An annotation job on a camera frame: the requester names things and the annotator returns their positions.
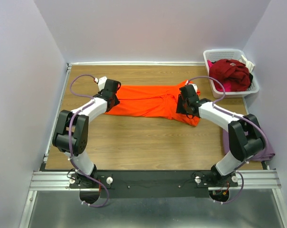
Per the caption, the orange t shirt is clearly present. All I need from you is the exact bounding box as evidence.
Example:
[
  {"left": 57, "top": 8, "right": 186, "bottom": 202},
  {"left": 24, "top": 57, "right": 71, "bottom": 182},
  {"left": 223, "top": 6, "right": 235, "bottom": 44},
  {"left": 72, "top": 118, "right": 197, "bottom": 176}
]
[{"left": 106, "top": 80, "right": 200, "bottom": 126}]

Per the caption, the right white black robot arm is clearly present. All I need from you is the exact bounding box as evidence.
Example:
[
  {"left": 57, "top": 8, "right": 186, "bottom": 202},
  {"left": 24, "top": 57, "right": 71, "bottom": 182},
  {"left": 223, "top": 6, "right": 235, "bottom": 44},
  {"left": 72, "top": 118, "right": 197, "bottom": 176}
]
[{"left": 176, "top": 84, "right": 268, "bottom": 187}]

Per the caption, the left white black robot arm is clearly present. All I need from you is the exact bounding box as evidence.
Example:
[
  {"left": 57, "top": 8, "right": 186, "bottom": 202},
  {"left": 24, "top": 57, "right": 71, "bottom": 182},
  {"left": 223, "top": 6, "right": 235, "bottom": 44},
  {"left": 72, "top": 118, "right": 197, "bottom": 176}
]
[{"left": 52, "top": 76, "right": 121, "bottom": 188}]

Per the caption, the pink garment in basket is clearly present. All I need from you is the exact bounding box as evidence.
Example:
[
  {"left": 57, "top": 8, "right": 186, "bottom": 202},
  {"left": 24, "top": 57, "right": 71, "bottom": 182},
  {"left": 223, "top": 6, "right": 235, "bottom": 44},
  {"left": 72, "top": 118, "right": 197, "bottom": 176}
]
[{"left": 207, "top": 60, "right": 231, "bottom": 92}]

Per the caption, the dark red shirt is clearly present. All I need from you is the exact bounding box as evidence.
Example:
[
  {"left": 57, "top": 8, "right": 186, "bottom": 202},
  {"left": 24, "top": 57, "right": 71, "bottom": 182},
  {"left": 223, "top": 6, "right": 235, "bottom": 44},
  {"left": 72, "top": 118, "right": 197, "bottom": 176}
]
[{"left": 209, "top": 59, "right": 253, "bottom": 92}]

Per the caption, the white plastic laundry basket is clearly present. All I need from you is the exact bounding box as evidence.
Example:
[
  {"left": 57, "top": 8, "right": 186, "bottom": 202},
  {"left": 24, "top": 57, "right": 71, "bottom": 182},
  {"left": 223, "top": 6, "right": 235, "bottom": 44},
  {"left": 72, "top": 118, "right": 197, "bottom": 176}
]
[{"left": 203, "top": 49, "right": 259, "bottom": 98}]

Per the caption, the white garment in basket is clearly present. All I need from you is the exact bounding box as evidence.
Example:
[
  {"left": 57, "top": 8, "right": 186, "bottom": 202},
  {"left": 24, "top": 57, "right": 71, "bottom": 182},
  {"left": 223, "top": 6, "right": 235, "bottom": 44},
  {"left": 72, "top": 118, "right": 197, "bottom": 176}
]
[{"left": 239, "top": 55, "right": 255, "bottom": 73}]

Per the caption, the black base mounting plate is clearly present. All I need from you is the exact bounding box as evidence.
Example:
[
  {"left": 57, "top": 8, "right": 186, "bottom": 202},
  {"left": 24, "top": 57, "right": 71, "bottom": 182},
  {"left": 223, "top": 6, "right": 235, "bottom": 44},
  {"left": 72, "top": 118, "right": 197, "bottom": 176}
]
[{"left": 67, "top": 170, "right": 238, "bottom": 201}]

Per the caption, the folded purple t shirt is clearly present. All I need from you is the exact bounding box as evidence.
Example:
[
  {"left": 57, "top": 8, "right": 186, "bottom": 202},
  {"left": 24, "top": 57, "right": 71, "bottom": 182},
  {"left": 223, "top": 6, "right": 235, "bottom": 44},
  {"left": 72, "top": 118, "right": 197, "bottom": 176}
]
[{"left": 222, "top": 129, "right": 275, "bottom": 162}]

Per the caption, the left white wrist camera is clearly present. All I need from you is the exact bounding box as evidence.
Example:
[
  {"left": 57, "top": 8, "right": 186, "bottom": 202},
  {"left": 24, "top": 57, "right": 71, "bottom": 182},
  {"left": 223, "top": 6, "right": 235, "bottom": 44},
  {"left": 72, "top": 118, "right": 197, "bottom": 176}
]
[{"left": 94, "top": 76, "right": 108, "bottom": 91}]

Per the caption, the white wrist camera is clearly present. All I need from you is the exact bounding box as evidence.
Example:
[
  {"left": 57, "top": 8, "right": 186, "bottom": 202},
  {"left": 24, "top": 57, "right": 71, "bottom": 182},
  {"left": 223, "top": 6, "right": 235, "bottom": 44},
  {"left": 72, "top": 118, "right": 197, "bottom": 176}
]
[
  {"left": 190, "top": 83, "right": 198, "bottom": 93},
  {"left": 94, "top": 76, "right": 108, "bottom": 91}
]

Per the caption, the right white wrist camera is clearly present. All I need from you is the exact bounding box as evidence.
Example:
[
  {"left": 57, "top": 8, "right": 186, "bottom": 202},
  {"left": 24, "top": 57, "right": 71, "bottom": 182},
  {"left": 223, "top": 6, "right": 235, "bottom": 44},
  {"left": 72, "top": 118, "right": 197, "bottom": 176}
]
[{"left": 190, "top": 83, "right": 198, "bottom": 93}]

